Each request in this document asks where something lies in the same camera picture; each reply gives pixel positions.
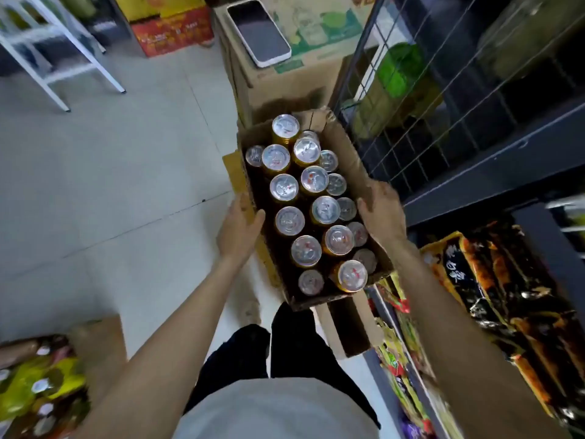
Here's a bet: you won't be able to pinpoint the person's left hand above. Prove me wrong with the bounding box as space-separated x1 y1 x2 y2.
216 194 267 266

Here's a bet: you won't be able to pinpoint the person's right hand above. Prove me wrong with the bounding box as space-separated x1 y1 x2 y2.
356 178 408 253

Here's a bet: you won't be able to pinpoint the brown cardboard box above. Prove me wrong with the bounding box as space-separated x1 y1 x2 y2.
222 107 396 312

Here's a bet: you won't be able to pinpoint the person's right forearm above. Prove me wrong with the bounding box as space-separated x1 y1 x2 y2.
388 237 573 439

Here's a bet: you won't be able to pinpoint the person's left forearm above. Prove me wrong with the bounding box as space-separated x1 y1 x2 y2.
73 252 250 439

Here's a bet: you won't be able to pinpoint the group of gold drink cans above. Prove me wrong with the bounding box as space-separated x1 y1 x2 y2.
244 113 378 297

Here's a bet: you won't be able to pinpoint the person's beige shoe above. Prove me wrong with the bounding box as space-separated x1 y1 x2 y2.
231 268 262 327

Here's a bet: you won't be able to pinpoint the person's black trousers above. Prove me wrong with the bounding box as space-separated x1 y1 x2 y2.
183 302 381 429

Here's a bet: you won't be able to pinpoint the large green printed cardboard box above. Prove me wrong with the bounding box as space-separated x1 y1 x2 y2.
213 0 381 129

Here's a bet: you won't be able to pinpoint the row of colourful snack packets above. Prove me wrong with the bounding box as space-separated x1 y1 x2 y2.
374 274 463 439

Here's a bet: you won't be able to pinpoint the dark store shelf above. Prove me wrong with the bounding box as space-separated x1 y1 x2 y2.
363 93 585 439

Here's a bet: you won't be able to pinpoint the row of dark orange packets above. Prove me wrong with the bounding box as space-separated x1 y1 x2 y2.
420 220 585 432

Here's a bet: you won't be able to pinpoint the person's white shirt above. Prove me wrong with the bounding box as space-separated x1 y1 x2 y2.
172 377 381 439

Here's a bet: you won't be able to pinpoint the white smartphone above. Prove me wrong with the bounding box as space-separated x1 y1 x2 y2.
226 0 293 68

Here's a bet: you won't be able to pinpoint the cardboard box with open flap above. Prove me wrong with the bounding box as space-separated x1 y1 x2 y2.
0 314 128 439

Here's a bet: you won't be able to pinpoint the red and yellow carton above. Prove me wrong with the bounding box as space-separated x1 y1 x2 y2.
112 0 215 58

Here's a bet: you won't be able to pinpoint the translucent plastic container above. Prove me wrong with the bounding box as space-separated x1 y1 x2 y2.
475 0 585 82

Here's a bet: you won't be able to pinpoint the white metal step stool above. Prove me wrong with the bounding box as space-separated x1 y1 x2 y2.
0 0 127 113

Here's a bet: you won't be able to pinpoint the black wire rack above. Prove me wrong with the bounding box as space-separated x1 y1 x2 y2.
329 0 585 193

